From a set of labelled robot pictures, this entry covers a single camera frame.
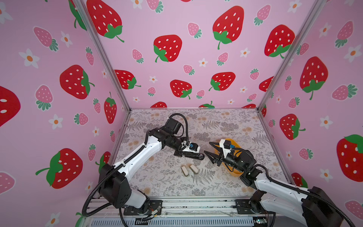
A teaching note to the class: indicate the beige mini stapler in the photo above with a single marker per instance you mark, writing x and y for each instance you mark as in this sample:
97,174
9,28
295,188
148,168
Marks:
194,169
184,171

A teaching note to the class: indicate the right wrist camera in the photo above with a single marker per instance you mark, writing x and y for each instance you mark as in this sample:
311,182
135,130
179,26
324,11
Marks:
226,146

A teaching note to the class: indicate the aluminium frame rail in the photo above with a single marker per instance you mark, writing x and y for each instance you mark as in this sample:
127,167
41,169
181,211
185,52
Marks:
186,212

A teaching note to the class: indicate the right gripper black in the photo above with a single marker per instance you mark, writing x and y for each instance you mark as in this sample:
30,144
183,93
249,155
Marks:
217,158

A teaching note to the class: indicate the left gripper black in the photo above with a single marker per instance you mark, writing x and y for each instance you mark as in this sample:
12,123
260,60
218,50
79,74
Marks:
179,153

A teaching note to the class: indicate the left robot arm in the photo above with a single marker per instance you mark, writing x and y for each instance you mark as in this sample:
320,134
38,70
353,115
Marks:
114,180

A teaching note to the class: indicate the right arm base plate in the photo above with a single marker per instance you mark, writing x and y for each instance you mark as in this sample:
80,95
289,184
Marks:
246,206

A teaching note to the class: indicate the yellow plastic tray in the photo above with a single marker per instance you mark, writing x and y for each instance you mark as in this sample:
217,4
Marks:
233,171

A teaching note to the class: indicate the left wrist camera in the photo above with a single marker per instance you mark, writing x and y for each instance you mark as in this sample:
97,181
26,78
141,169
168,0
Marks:
192,147

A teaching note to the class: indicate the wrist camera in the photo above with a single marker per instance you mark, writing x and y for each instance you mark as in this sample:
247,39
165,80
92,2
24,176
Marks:
192,147
226,146

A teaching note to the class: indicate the black stapler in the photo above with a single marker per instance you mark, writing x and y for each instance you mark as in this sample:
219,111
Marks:
197,156

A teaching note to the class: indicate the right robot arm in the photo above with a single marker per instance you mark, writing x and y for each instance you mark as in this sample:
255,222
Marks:
311,207

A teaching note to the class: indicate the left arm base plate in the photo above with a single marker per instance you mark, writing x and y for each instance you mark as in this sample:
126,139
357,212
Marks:
152,207

